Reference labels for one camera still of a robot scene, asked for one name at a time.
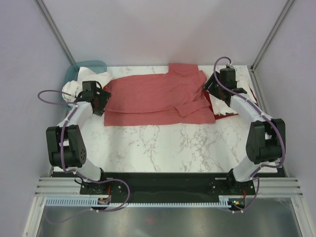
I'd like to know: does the left aluminium frame post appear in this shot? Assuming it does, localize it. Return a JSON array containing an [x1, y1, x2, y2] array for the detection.
[[34, 0, 76, 64]]

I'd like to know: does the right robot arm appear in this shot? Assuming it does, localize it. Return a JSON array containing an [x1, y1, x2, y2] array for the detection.
[[203, 67, 285, 195]]

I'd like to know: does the folded white printed t-shirt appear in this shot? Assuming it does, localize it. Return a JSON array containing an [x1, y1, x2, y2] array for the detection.
[[209, 74, 257, 116]]

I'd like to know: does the aluminium front rail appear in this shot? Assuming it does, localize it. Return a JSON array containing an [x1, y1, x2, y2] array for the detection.
[[35, 177, 303, 198]]

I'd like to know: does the teal plastic basket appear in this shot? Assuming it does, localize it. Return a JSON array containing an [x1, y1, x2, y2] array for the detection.
[[62, 61, 107, 111]]

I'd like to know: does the salmon pink t-shirt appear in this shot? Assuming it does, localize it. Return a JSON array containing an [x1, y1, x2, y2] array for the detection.
[[104, 63, 215, 126]]

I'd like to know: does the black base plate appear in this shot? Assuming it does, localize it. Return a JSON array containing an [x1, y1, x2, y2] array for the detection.
[[80, 172, 255, 203]]

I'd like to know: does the folded red t-shirt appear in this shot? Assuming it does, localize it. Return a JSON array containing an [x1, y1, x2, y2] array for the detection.
[[202, 85, 259, 121]]

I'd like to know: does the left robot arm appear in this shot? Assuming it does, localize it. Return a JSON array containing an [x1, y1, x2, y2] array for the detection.
[[46, 81, 111, 194]]

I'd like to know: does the crumpled white t-shirt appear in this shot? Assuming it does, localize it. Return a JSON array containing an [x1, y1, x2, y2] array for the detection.
[[62, 67, 114, 102]]

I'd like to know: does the white slotted cable duct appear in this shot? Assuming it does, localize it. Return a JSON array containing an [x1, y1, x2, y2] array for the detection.
[[45, 197, 245, 208]]

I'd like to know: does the aluminium frame post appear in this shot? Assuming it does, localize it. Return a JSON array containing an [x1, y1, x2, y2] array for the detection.
[[34, 0, 76, 64], [250, 0, 296, 73]]

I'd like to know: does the right aluminium frame post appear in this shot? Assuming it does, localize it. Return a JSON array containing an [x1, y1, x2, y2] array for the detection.
[[250, 0, 296, 73]]

